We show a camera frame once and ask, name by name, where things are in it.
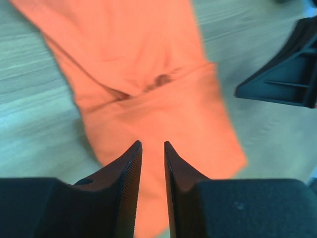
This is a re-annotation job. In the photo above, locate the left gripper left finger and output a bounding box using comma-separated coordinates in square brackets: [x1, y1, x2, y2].
[0, 141, 142, 238]

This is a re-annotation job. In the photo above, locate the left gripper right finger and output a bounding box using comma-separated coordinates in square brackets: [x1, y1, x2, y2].
[164, 142, 317, 238]

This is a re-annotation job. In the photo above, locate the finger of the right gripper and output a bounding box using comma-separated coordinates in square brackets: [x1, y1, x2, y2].
[235, 17, 317, 109]

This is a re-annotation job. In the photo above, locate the orange t-shirt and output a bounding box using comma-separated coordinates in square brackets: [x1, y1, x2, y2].
[12, 0, 246, 238]

